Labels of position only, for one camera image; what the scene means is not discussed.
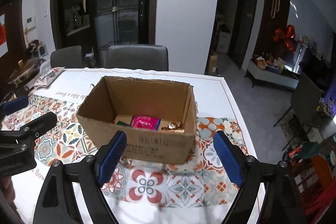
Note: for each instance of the grey chair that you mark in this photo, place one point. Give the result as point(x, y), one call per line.
point(137, 56)
point(69, 57)

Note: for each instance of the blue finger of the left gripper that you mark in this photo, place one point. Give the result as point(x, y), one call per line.
point(11, 107)
point(32, 130)

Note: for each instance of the red gold candy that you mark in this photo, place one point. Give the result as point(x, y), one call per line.
point(170, 125)

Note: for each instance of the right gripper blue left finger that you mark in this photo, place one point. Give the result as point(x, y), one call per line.
point(57, 202)

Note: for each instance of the red heart balloons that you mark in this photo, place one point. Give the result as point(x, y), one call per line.
point(286, 37)

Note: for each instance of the pink snack packet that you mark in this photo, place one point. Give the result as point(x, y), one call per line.
point(144, 122)

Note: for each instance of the red fu calendar poster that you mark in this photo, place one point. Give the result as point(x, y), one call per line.
point(3, 39)

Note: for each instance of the grey chair left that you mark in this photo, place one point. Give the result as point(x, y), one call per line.
point(69, 57)

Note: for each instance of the white low cabinet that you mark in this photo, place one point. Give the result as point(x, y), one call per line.
point(266, 78)

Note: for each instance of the dark side chair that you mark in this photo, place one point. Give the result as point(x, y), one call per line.
point(304, 102)

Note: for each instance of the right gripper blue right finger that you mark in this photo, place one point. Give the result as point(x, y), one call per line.
point(282, 201)

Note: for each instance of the grey chair right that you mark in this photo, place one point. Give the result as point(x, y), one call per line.
point(137, 56)

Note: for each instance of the gold fortune biscuit packet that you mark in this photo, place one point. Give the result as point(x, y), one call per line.
point(123, 119)

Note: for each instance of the left hand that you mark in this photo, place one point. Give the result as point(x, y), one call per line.
point(7, 189)

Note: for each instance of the printed tissue pack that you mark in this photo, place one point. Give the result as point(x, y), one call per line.
point(48, 78)

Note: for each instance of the red stool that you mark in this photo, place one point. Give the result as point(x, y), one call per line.
point(315, 183)

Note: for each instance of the brown cardboard box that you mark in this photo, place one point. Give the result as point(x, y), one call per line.
point(159, 117)

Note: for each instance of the wall intercom panel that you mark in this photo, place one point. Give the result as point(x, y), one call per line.
point(30, 23)

